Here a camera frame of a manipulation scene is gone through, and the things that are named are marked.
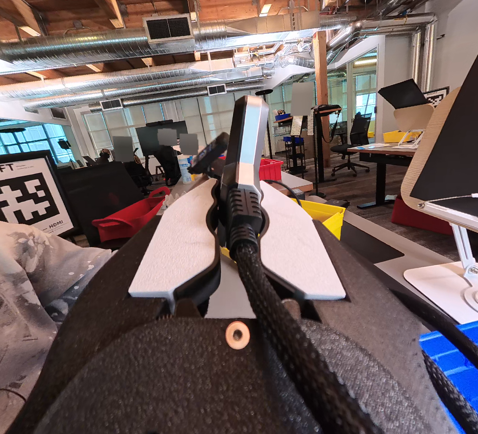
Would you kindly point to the white wipes canister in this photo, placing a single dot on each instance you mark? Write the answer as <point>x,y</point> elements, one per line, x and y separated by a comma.
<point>184,170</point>

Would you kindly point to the blue plastic bin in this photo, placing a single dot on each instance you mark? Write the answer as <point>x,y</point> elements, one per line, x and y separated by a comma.
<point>448,355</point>

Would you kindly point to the silver vertical pipe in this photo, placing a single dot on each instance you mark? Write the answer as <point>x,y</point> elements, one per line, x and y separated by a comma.
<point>425,56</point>

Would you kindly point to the metal rack with blue bins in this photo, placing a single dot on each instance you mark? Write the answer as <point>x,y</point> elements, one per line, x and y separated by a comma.
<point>295,150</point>

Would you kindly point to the small black box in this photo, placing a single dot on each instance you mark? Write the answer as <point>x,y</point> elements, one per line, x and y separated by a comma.
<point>336,202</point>

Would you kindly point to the wooden support post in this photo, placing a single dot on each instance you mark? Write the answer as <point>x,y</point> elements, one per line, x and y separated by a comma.
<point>321,86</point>

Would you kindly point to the black standing desk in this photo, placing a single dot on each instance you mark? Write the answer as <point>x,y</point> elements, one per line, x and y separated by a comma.
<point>317,150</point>

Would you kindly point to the black office chair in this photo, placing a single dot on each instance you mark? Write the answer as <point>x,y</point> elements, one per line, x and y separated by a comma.
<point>358,131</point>

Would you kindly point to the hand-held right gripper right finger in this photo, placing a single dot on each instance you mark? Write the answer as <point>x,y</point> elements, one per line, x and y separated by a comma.
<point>302,254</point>

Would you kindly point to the small yellow bin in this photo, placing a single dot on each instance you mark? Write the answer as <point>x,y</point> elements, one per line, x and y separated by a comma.
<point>392,137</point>

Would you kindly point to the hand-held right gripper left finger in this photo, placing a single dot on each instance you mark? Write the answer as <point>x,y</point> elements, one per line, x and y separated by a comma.
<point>179,247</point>

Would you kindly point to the silver black docking hub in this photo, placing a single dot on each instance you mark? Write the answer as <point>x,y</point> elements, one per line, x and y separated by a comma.
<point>248,135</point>

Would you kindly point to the long red ribbed bin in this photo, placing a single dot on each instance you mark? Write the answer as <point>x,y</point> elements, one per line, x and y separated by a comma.
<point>270,169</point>

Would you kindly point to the yellow plastic bin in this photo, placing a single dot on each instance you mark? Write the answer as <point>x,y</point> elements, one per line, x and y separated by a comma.
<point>325,215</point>

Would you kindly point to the red fabric bag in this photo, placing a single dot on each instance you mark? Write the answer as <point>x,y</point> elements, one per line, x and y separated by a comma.
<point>418,217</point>

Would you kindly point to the person's left forearm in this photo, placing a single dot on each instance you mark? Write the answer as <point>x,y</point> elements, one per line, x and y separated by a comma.
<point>56,254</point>

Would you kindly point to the framed tag poster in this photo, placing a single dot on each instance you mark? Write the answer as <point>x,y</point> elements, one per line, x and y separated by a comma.
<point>30,195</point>
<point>437,98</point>

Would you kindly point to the black television screen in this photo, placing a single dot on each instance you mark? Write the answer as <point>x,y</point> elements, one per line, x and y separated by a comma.
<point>149,139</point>

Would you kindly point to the row of small white parts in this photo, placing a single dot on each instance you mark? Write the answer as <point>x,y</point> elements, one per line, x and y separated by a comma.
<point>171,200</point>

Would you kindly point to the wooden top desk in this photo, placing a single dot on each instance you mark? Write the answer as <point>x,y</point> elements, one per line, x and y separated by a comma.
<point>381,150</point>

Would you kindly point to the silver ventilation duct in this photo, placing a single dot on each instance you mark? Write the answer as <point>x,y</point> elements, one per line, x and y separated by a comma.
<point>112,77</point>
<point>112,92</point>
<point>93,45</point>

